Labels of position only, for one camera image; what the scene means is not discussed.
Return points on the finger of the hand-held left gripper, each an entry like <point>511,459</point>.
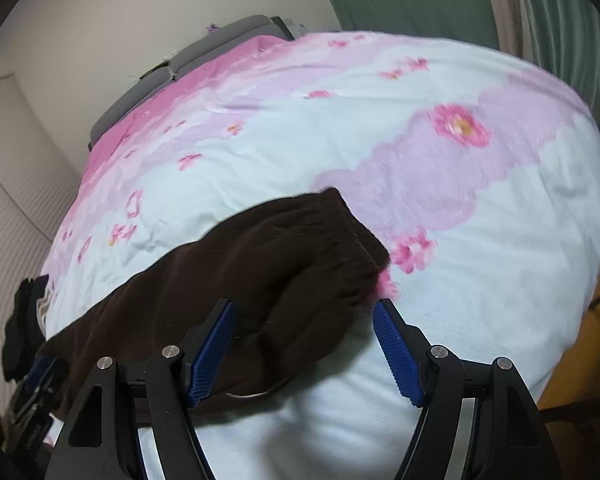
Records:
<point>40,372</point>

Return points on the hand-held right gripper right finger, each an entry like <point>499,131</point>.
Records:
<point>397,355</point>

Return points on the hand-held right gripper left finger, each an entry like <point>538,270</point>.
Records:
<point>210,355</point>

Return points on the brown pants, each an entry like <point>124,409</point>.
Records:
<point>280,260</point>

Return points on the black folded clothes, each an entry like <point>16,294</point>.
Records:
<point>22,320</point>

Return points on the white louvered wardrobe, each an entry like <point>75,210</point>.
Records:
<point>10,185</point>

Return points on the pink floral blanket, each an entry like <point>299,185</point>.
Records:
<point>330,110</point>

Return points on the grey headboard cushion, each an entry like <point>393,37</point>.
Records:
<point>245,30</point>
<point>130,102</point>

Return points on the purple flowers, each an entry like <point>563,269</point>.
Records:
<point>211,28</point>

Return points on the white sheer curtain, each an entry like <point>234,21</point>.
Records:
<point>500,0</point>

